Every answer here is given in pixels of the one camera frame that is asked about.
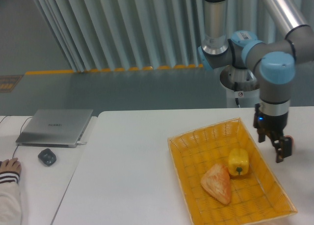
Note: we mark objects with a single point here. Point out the person's hand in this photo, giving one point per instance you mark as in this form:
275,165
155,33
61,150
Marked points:
11,165

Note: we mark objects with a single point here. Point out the small black device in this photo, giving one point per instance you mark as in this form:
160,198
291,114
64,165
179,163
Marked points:
47,157

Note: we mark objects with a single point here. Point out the grey pleated curtain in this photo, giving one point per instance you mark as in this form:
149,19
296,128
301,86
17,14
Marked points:
115,35

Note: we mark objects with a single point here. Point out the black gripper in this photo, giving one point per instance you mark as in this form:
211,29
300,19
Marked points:
272,126

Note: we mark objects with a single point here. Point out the yellow bell pepper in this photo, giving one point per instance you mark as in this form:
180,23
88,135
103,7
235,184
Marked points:
238,162

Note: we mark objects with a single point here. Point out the white sleeved forearm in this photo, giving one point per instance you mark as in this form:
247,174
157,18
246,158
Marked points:
10,200

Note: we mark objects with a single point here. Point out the yellow woven basket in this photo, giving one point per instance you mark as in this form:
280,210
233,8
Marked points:
255,197

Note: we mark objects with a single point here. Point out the triangular toasted bread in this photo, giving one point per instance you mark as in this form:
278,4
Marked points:
216,182

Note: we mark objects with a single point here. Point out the silver closed laptop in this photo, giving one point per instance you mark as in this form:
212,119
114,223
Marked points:
55,127

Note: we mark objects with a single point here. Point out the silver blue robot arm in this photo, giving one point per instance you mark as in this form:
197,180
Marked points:
272,65

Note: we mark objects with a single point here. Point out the brown egg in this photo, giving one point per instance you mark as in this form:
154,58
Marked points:
292,142

